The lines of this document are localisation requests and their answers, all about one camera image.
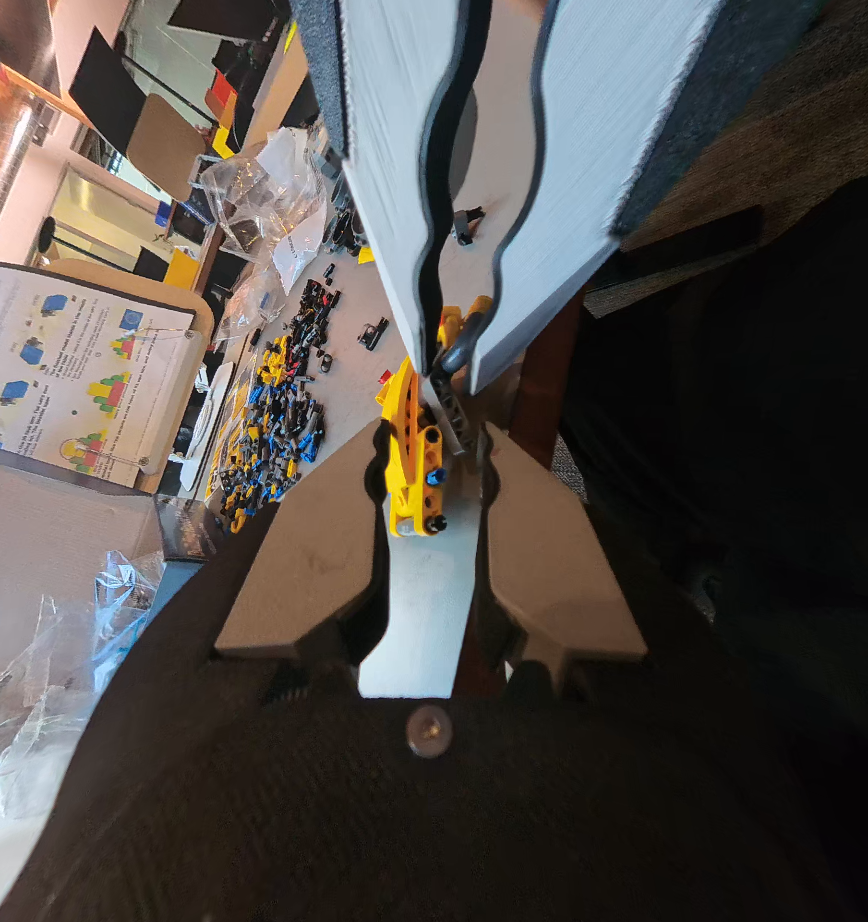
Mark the black square panel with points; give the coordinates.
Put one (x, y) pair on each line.
(106, 93)

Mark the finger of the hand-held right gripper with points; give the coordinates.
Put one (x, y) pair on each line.
(391, 144)
(592, 144)

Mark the pile of small brick parts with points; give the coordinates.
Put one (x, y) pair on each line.
(283, 418)

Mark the yellow sticker sheet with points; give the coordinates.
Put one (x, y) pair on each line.
(229, 446)

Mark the illustrated block poster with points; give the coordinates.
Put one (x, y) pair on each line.
(67, 374)

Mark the heap of grey wheel hubs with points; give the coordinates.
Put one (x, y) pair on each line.
(344, 230)

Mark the open cardboard kit box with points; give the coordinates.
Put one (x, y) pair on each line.
(59, 540)

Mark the crumpled clear plastic bags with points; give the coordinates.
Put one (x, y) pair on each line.
(59, 648)

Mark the pale wooden poster board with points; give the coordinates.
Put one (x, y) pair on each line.
(182, 403)

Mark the white labelled plastic bag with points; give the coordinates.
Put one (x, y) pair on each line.
(297, 252)

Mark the small black connector piece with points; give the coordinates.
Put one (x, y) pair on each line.
(373, 333)

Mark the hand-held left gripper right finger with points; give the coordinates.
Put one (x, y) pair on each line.
(556, 569)

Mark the yellow curved brick assembly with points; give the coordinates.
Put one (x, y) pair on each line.
(412, 468)

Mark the silver ventilation duct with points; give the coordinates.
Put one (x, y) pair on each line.
(2, 180)

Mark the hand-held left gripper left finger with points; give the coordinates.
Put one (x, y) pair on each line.
(311, 569)

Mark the empty clear plastic bag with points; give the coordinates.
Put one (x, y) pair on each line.
(254, 187)

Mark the yellow box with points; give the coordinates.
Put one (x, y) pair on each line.
(183, 268)

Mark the person's black pants leg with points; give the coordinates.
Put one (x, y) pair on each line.
(729, 432)

